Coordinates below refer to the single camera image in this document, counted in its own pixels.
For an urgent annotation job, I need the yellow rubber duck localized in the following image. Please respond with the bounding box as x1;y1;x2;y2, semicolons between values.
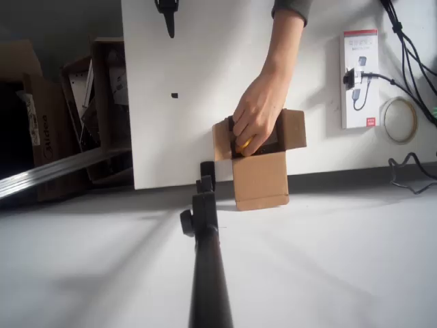
236;135;257;156

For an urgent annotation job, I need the person's forearm grey sleeve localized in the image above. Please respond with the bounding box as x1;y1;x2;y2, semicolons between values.
258;0;313;83

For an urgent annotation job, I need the plain brown cardboard box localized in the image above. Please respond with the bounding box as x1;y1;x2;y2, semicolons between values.
0;40;44;83

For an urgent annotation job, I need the brown Midea cardboard box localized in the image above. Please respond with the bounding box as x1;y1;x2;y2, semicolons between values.
21;72;90;203

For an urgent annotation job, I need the open cardboard box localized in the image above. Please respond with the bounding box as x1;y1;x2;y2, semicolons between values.
212;107;307;212

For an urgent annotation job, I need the flat white red product box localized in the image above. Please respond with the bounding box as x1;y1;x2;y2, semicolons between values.
339;29;380;130

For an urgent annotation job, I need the person's bare hand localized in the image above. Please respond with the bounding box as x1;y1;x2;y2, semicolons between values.
232;73;292;156

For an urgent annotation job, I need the white perforated metal plate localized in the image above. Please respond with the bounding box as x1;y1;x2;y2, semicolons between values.
66;61;96;107

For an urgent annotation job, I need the aluminium extrusion bar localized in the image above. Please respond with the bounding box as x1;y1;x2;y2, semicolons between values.
0;148;132;201

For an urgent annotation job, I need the clear tape roll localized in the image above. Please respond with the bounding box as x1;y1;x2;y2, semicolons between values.
380;96;419;146

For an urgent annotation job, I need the small black usb camera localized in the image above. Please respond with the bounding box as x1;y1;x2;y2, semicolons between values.
342;67;363;91

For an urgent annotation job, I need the black camera cable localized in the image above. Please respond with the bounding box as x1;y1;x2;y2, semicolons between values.
361;70;437;124

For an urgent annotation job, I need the kinked black cable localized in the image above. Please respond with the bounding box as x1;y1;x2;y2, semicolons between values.
388;152;437;195

